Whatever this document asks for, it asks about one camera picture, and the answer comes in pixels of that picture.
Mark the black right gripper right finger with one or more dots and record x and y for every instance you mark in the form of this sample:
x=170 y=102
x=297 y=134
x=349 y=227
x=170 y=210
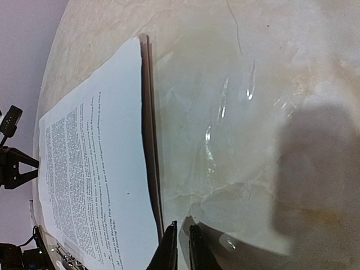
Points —
x=201 y=257

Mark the metal folder clip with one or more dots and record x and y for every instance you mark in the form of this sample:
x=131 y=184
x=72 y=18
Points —
x=67 y=260

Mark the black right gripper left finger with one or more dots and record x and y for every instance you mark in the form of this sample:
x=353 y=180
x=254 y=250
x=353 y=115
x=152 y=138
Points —
x=166 y=254

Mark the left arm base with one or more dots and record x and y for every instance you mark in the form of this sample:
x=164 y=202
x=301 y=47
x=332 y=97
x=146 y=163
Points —
x=31 y=255

